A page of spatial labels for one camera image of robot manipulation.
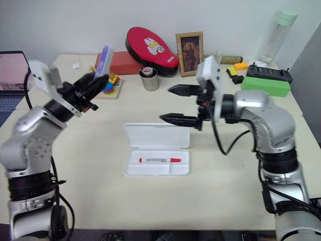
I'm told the white plastic pencil case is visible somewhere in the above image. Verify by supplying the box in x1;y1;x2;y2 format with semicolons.
122;122;191;178

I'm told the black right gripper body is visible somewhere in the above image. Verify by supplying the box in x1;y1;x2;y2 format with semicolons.
196;85;217;126

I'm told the laptop computer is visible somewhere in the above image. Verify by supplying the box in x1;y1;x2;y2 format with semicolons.
0;51;33;122

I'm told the brown cylinder roll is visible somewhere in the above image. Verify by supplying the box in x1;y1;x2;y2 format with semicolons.
220;55;244;64

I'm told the purple white upright box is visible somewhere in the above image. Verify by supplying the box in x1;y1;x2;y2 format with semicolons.
94;44;115;80

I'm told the black remote controller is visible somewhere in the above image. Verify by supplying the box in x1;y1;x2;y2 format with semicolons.
246;62;294;84

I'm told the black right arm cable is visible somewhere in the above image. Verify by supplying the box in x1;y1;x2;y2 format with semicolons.
210;110;252;156

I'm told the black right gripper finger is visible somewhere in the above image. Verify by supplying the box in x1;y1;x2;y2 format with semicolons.
168;84;204;97
159;113;204;132

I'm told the red whiteboard marker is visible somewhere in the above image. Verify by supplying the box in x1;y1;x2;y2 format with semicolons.
138;157;182;164

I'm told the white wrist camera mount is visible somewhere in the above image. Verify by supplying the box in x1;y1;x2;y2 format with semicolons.
27;59;83;118
196;55;224;123

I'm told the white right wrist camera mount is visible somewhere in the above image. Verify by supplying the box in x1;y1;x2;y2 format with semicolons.
196;55;224;123

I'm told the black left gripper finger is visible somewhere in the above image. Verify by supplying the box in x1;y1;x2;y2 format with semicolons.
74;73;109;91
81;76;110;101

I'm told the red oval cartoon case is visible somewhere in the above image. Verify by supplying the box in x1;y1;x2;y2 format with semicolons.
125;27;180;77

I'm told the clear glass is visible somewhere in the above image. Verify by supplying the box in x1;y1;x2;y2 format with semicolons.
212;48;224;66

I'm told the clear bottle green lid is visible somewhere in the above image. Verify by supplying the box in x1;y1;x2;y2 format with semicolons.
257;9;299;65

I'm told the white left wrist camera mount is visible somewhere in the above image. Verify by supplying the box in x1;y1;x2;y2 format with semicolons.
27;59;83;118

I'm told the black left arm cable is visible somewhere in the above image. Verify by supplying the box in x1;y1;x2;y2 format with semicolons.
24;71;75;238

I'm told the wooden portrait picture frame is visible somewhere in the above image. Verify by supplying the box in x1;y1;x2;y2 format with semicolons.
175;31;204;77

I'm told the green rectangular box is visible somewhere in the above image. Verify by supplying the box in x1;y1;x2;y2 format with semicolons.
241;76;292;97

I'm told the colourful wooden stacking toy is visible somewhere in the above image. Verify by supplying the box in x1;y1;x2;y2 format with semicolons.
96;73;124;100

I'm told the red rectangular box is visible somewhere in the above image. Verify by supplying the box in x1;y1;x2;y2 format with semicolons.
109;51;146;76

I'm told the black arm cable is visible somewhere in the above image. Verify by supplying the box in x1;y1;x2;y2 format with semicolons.
24;71;75;238
210;110;252;156

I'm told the metal cup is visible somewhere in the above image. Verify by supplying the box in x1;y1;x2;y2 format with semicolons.
139;67;160;92

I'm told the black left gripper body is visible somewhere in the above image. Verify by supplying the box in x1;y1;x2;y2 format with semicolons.
57;81;99;113

